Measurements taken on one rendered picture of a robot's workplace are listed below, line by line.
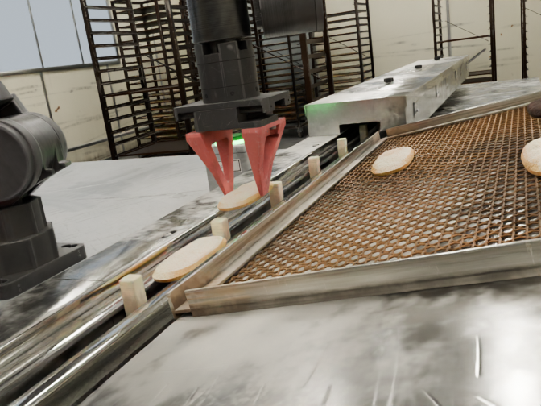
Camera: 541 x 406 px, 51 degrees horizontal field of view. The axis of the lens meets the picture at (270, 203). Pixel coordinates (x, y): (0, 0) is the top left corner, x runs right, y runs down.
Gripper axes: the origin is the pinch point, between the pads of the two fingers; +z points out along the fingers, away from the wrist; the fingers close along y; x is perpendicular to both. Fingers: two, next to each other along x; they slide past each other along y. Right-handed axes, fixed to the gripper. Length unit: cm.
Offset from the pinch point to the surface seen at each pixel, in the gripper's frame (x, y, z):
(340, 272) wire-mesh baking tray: -28.5, 18.6, -3.1
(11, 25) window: 402, -438, -74
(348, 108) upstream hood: 45.2, -1.1, -1.9
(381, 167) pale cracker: -2.0, 14.7, -1.8
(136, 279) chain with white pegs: -20.1, 0.3, 1.5
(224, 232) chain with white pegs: -6.4, 0.3, 2.6
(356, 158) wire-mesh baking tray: 9.3, 9.4, -0.5
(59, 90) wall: 448, -438, -4
